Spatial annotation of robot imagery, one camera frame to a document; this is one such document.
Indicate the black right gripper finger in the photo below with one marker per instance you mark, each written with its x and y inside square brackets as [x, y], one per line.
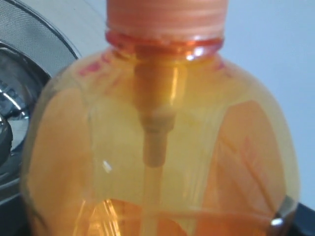
[304, 221]

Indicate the steel mesh strainer bowl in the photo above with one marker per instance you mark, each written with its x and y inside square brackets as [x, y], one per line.
[28, 32]

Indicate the small stainless steel bowl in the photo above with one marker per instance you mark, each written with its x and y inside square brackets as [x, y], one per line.
[21, 82]

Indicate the orange dish soap pump bottle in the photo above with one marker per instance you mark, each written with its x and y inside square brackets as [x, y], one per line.
[159, 135]

